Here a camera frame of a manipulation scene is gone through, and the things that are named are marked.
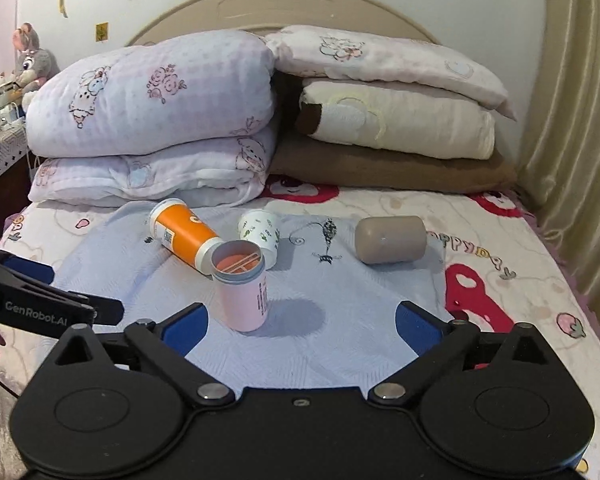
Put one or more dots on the folded pink floral quilt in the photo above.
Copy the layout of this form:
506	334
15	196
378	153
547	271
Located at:
155	100

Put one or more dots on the beige curtain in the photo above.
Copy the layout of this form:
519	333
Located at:
575	135

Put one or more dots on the pink printed pillow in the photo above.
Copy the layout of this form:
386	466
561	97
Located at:
380	60

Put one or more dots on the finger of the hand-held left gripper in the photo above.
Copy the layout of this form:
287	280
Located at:
55	312
27	267

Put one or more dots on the white leaf-print paper cup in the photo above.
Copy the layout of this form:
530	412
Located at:
260	232

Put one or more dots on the light blue cloth mat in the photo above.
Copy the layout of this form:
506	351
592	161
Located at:
310	355

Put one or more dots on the pink cup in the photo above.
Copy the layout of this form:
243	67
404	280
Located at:
242	300

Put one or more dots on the grey plush toy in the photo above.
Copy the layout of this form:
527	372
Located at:
32	62

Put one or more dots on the brown pillow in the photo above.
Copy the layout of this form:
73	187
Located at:
380	170

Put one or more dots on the cream pillow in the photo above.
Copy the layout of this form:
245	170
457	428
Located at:
415	120

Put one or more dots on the orange cup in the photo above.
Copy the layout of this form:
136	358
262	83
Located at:
185	232

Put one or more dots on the taupe cup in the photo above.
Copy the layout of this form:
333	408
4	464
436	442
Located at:
390	240

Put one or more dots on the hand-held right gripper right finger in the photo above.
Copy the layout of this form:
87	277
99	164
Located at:
416	324

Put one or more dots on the beige headboard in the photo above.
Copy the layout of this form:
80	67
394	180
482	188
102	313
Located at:
290	10

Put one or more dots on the yellow wall sticker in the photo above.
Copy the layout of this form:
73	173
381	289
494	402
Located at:
102	31

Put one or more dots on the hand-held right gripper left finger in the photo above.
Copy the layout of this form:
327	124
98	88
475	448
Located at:
186	324

